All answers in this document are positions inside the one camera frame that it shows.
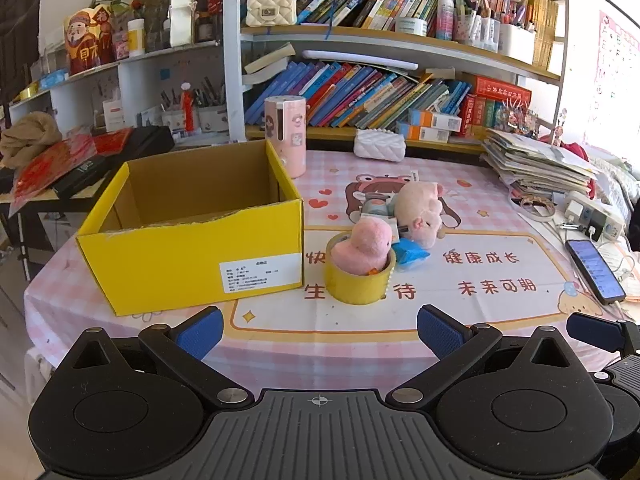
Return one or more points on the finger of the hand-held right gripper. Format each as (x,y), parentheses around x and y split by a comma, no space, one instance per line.
(595,332)

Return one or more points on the yellow tape roll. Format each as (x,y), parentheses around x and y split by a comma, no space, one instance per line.
(350,287)

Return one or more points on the pink duck plush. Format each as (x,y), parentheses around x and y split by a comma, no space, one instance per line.
(362,247)

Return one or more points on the black smartphone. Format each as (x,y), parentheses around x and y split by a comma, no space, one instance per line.
(595,270)

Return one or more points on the white pen holder with pens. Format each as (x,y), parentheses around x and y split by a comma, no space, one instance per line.
(210,119)

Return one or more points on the yellow cardboard box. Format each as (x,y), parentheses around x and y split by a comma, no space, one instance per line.
(165,260)

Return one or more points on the thick cream-paged book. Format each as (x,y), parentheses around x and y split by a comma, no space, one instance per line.
(267,62)

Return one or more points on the white bookshelf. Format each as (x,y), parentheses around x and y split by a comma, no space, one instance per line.
(233,60)

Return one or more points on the pale patterned bedding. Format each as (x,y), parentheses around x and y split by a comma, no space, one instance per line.
(620,175)

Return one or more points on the small pastel plastic toy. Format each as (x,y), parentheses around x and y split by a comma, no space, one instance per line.
(375,206)

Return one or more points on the thick red book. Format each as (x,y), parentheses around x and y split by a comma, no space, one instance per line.
(500,91)

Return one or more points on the stack of papers and magazines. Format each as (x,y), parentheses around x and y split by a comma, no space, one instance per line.
(535,162)

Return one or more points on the pink cylindrical humidifier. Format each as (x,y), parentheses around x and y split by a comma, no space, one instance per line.
(286,135)

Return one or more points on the blue snack packet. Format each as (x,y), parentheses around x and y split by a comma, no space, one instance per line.
(410,252)

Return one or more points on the row of yellow books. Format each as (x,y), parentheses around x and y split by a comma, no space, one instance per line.
(545,30)

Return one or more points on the beige crumpled cloth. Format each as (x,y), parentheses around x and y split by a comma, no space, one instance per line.
(27,137)

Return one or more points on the white rolled paper tube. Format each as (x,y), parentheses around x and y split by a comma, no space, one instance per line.
(360,60)

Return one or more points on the long black box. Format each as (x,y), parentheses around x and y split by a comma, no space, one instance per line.
(82,172)

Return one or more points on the red fortune god figure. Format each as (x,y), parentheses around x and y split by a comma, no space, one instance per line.
(87,42)

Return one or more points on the white round tub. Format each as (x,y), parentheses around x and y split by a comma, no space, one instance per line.
(411,26)

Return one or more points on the white carton-shaped holder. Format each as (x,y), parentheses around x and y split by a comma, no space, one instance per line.
(181,17)

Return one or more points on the dark glass jar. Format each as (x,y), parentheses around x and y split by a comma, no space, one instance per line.
(206,27)

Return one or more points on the white storage bin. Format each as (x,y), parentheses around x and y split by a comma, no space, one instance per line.
(516,44)

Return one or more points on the colourful ornate figurine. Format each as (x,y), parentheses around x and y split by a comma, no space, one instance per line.
(515,117)

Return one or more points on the white curved shelf unit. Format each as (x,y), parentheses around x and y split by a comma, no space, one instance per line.
(135,77)

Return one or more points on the printed pink tablecloth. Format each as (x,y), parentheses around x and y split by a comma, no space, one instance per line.
(480,300)

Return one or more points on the black keyboard stand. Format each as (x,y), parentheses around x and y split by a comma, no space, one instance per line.
(37,230)

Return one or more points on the small white red-label box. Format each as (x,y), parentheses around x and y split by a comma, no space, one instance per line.
(114,117)

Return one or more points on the red and white toy pen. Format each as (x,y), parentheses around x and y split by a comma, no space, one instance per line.
(187,105)

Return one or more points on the white power strip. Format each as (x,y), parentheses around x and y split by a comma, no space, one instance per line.
(595,215)

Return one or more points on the light blue flat box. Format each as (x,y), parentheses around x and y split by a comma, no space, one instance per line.
(54,80)

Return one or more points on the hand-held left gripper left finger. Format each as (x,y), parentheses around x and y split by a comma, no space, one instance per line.
(200,334)

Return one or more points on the row of blue-spined books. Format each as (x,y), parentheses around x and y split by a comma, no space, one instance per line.
(350,95)

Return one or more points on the red flat packet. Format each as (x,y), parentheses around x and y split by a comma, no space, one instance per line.
(114,141)

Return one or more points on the white bottle with yellow label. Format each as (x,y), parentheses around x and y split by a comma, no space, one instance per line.
(136,37)

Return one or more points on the orange and blue carton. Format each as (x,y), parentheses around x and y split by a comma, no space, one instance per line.
(437,120)
(425,133)

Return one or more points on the white spray bottle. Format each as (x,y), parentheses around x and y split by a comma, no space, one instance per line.
(444,15)

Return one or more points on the white quilted purse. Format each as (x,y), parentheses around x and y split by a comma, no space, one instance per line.
(380,146)

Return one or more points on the pink pig plush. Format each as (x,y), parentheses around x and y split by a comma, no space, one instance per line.
(417,210)

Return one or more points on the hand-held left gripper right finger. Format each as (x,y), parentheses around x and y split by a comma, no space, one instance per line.
(440,334)

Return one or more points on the wall poster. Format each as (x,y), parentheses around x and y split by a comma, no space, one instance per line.
(617,75)

